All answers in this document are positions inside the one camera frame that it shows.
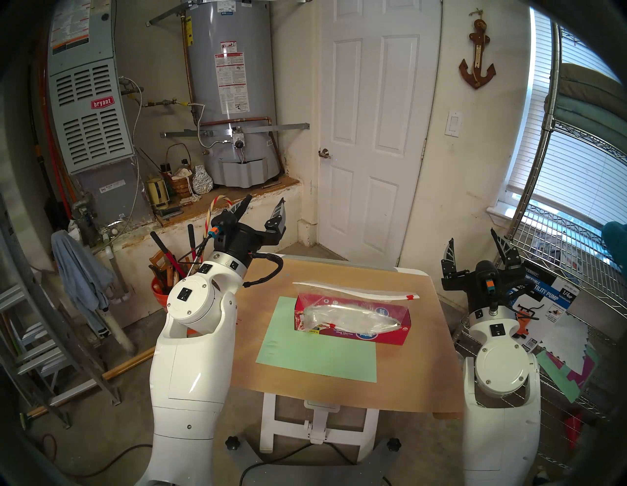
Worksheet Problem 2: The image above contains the chrome wire shelf rack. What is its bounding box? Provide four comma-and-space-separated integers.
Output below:
453, 22, 627, 471

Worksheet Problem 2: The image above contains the small red object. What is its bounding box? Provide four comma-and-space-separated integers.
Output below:
563, 414, 586, 449

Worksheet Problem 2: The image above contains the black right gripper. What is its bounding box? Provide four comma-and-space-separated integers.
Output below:
441, 228, 525, 315

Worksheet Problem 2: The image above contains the white pvc pipe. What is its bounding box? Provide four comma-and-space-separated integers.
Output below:
96, 245, 138, 356

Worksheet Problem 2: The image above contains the yellow gas line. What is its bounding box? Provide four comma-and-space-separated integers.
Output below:
128, 96, 191, 109

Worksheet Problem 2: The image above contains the red cardboard box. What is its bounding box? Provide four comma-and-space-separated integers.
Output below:
293, 292, 412, 346

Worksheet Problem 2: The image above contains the pink paper sheet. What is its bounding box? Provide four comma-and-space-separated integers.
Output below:
549, 350, 601, 388

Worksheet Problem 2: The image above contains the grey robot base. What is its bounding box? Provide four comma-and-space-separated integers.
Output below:
225, 436, 402, 486

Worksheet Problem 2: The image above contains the teal cloth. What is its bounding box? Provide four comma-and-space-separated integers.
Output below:
602, 221, 627, 275

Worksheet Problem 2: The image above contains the wicker basket with handle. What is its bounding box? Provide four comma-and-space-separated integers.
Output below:
166, 144, 194, 199

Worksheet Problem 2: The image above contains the utility pump retail box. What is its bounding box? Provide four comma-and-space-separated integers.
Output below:
507, 267, 581, 354

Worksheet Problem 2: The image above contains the green paper mat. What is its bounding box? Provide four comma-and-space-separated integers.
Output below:
256, 296, 378, 384

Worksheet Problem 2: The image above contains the white scalloped paper sheet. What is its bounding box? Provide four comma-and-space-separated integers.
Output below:
539, 311, 591, 365

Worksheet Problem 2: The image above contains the yellow tin canister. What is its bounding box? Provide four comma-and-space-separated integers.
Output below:
145, 176, 170, 210

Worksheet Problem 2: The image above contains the blue hanging towel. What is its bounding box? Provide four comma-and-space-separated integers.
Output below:
51, 229, 114, 339

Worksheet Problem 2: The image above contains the white window sill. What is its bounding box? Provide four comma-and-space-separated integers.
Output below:
486, 203, 520, 230

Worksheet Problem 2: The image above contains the galvanized metal strap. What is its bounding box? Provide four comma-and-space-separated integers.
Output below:
146, 2, 189, 26

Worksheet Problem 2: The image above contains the olive grey cushion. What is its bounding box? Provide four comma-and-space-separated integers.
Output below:
558, 63, 627, 108

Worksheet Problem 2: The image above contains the foil wrapped lump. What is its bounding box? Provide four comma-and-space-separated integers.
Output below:
192, 165, 214, 195

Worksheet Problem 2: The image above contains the white panel door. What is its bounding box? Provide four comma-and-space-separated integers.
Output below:
317, 0, 444, 267

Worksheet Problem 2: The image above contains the white table stand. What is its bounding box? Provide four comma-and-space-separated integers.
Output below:
259, 392, 380, 461

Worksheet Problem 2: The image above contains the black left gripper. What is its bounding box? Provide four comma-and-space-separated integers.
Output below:
211, 194, 287, 264

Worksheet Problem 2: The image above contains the clear ziplock bag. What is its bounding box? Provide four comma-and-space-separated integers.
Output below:
292, 281, 421, 338

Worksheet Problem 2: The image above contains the white heater cable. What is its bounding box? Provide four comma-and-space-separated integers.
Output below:
189, 103, 231, 148

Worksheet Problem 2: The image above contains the teal grey cushion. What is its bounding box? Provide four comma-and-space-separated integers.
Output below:
544, 93, 627, 157

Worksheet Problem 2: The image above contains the wooden ledge board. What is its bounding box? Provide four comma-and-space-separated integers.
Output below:
156, 176, 300, 227

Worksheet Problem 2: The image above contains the window with white blinds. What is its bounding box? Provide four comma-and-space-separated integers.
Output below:
507, 7, 627, 226

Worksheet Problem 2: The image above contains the aluminium step ladder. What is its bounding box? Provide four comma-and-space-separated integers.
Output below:
0, 196, 122, 432

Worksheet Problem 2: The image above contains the brown anchor wall thermometer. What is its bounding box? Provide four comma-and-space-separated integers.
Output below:
458, 9, 497, 90

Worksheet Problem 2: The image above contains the grey water heater tank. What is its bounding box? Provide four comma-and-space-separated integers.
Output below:
184, 0, 282, 189

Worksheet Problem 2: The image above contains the green paper sheet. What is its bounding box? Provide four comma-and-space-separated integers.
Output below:
535, 343, 601, 403

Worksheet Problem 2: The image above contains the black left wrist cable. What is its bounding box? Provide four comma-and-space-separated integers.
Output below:
242, 252, 285, 289

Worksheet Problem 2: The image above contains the grey bryant furnace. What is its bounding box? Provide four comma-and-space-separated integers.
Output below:
47, 0, 152, 226

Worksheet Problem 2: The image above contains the long wooden pole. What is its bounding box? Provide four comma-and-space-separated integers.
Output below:
22, 345, 157, 419

